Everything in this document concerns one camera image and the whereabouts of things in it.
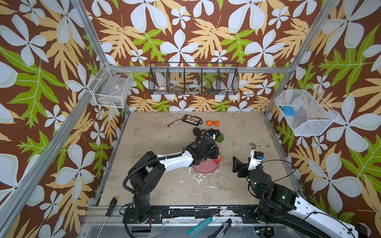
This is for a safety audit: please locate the dark avocado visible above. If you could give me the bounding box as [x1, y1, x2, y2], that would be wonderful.
[192, 128, 201, 136]

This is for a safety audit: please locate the pink dotted plate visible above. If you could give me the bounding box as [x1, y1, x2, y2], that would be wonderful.
[193, 159, 219, 174]

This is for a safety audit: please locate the red strawberry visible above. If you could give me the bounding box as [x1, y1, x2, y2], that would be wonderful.
[214, 155, 221, 164]

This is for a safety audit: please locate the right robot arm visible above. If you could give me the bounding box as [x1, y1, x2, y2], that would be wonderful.
[232, 156, 368, 238]

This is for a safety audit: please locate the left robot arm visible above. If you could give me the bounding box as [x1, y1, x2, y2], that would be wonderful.
[123, 129, 221, 223]

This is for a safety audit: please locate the green leaf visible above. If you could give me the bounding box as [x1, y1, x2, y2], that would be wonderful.
[215, 134, 225, 143]

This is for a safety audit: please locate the black tray with items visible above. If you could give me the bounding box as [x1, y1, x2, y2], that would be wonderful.
[182, 115, 203, 127]

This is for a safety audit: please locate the black grey tool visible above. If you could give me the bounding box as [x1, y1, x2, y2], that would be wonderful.
[208, 218, 232, 238]

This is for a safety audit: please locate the blue object in basket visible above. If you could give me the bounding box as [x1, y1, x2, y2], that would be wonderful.
[281, 106, 295, 117]

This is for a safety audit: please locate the teal utility knife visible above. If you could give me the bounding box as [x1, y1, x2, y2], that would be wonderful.
[187, 217, 213, 238]

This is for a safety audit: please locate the black yellow screwdriver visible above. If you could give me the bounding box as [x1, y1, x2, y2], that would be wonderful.
[97, 195, 119, 238]

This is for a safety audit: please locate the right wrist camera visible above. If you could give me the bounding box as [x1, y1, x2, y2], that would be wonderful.
[248, 150, 264, 171]

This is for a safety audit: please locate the black wire basket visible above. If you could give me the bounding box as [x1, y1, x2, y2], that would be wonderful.
[148, 62, 240, 95]

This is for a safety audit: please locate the white wire basket right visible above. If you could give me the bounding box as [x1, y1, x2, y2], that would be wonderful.
[275, 86, 339, 137]

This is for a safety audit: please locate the white wire basket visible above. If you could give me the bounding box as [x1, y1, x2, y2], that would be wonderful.
[89, 63, 134, 109]
[275, 86, 339, 137]

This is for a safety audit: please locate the white wire basket left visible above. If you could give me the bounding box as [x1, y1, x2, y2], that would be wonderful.
[89, 63, 134, 109]

